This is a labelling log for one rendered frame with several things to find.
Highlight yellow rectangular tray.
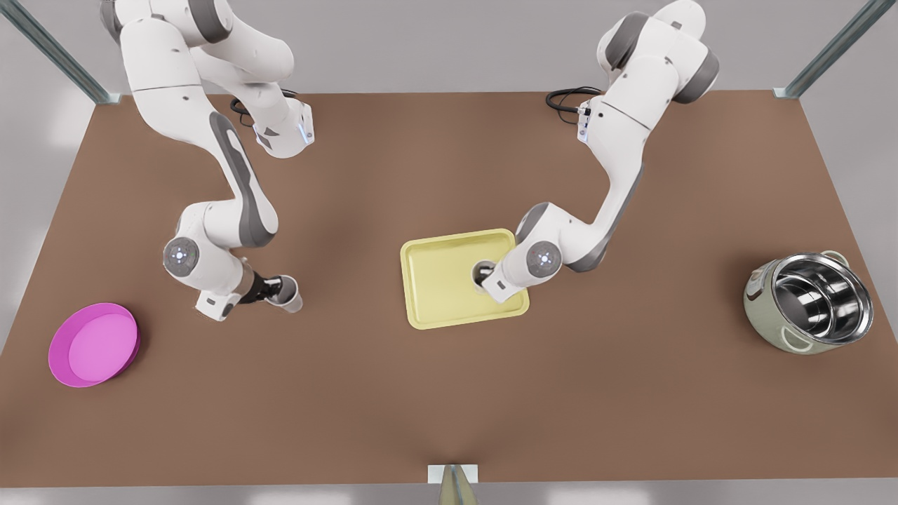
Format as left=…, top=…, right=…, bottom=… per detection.
left=400, top=228, right=531, bottom=331

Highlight pink round bowl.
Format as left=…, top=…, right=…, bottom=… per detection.
left=48, top=302, right=142, bottom=389

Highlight silver frame post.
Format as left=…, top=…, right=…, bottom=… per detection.
left=0, top=0, right=121, bottom=105
left=428, top=463, right=480, bottom=505
left=772, top=0, right=898, bottom=100

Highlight white IKEA cup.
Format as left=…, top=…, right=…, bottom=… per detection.
left=471, top=260, right=500, bottom=295
left=269, top=275, right=304, bottom=314

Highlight pale green steel pot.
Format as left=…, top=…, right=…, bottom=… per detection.
left=743, top=250, right=875, bottom=356

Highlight black cable loop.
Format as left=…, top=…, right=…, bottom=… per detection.
left=545, top=86, right=605, bottom=128
left=229, top=88, right=300, bottom=128

